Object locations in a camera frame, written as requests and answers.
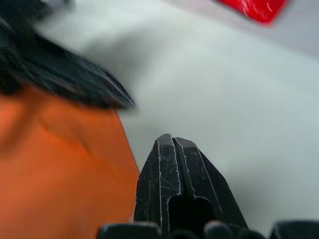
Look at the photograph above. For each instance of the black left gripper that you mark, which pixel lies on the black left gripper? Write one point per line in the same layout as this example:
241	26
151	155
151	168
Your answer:
17	20

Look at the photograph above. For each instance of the orange paper sheet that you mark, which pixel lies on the orange paper sheet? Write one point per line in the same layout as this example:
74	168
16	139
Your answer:
62	174

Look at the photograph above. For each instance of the red snack bag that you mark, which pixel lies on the red snack bag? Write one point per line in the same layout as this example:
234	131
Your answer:
254	10

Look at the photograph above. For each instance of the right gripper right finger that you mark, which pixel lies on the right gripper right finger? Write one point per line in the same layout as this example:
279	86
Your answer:
202	174

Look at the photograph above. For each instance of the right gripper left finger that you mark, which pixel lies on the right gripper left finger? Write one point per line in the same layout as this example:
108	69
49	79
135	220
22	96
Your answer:
157	179

